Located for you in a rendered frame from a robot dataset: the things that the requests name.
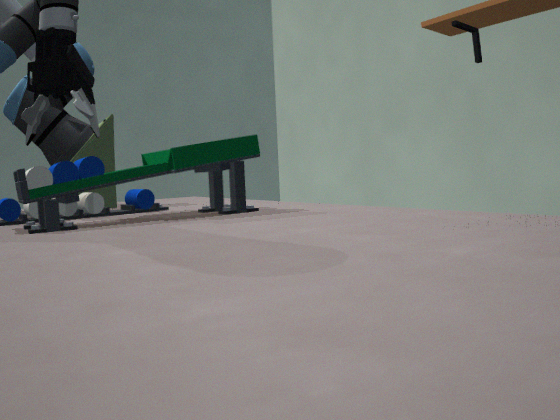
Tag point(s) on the blue cylinder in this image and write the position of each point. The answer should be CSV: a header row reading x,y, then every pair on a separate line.
x,y
141,198
9,209
90,166
64,171

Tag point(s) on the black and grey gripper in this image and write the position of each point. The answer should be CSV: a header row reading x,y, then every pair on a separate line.
x,y
48,74

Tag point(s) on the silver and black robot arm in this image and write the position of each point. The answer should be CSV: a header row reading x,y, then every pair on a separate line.
x,y
59,135

